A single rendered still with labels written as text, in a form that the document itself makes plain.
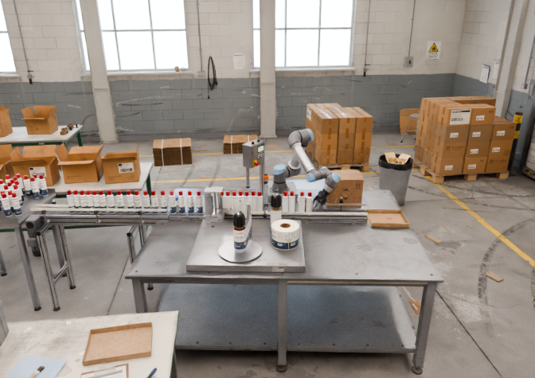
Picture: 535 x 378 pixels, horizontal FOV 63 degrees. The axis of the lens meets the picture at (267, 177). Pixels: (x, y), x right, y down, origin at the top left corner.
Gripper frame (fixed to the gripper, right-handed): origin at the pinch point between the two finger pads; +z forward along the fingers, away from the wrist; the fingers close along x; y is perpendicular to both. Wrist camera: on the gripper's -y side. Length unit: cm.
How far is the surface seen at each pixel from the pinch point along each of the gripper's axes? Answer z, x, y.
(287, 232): 4, -24, 58
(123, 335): 69, -93, 138
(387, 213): -23, 60, -11
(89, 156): 114, -207, -116
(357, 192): -24.5, 30.0, -18.1
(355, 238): -6.1, 31.3, 31.5
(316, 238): 8.9, 5.3, 32.0
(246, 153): -13, -71, -1
